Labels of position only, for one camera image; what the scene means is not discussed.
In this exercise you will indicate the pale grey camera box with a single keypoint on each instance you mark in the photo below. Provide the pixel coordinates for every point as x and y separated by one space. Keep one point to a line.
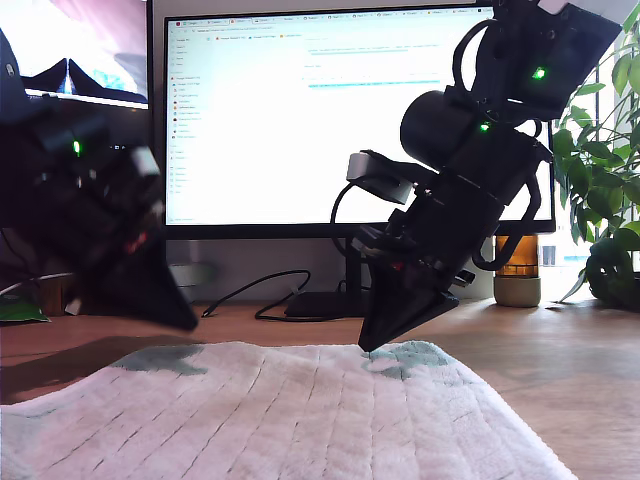
146 161
375 175

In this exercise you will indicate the brown wooden block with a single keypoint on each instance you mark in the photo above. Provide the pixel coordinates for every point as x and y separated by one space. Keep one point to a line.
55 295

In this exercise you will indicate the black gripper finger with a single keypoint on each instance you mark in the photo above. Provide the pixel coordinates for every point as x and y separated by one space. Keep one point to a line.
155 290

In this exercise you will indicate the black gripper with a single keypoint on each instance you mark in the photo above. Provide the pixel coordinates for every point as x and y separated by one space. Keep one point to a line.
450 230

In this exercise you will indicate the computer monitor with dark screen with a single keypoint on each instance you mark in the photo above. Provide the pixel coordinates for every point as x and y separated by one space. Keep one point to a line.
100 30

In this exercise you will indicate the green packet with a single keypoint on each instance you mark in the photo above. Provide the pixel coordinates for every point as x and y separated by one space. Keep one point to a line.
20 310

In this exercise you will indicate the computer monitor with white page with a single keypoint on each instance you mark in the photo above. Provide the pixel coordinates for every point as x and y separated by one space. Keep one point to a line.
275 150

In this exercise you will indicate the white fluffy tea towel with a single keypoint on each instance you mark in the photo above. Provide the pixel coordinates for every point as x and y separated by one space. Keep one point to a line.
300 425

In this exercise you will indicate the green leafy houseplant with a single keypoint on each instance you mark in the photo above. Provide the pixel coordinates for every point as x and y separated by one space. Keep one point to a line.
600 200

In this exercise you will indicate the amber glass jar grey base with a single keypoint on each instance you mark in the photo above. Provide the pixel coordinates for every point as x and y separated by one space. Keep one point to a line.
520 292

